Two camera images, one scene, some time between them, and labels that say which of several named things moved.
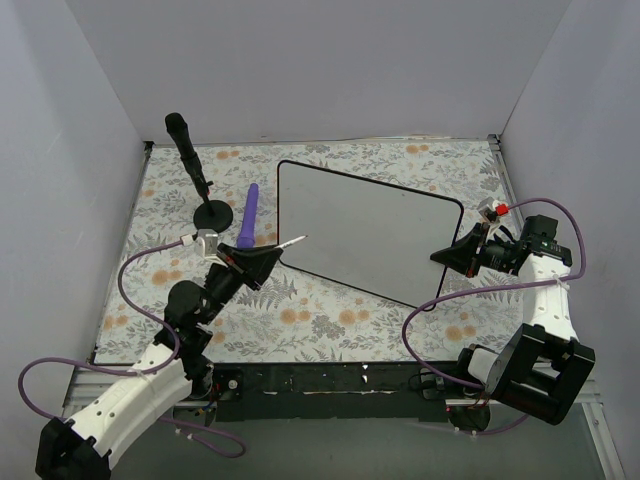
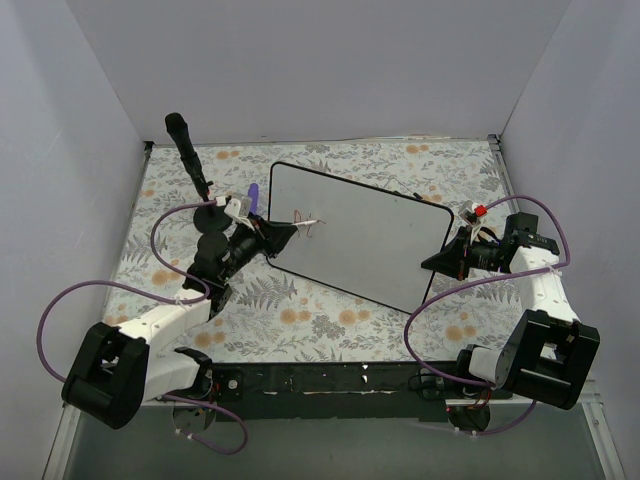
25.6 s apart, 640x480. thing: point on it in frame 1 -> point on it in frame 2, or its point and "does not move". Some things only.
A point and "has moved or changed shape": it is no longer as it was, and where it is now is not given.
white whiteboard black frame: [364, 234] has moved or changed shape
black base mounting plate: [340, 392] does not move
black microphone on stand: [179, 132] does not move
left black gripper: [239, 266] -> [263, 235]
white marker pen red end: [290, 242] -> [304, 223]
